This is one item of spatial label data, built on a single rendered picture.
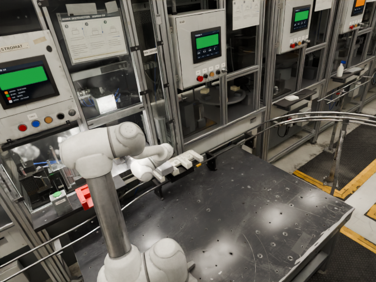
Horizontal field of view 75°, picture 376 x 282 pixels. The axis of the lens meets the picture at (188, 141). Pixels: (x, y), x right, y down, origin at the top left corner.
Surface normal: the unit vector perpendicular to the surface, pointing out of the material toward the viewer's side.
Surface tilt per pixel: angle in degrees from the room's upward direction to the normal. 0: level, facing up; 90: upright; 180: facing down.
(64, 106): 90
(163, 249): 7
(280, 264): 0
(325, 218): 0
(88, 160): 77
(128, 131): 41
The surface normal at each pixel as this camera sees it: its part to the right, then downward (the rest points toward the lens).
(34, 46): 0.58, 0.36
